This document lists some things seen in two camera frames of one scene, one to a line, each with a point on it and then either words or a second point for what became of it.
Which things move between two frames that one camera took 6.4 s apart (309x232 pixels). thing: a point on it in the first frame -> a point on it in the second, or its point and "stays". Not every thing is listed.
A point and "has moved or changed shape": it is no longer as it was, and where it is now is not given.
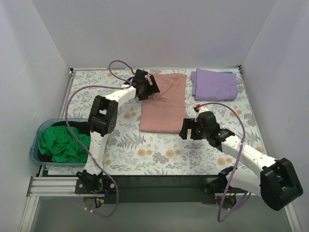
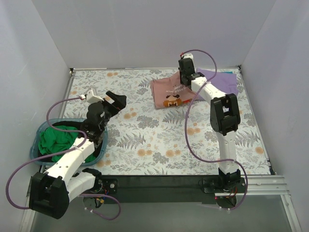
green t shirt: x=58 y=142 stays
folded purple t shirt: x=209 y=85 stays
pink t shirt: x=164 y=112 has moved or changed shape
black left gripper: x=149 y=85 -> x=110 y=106
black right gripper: x=192 y=128 -> x=184 y=79
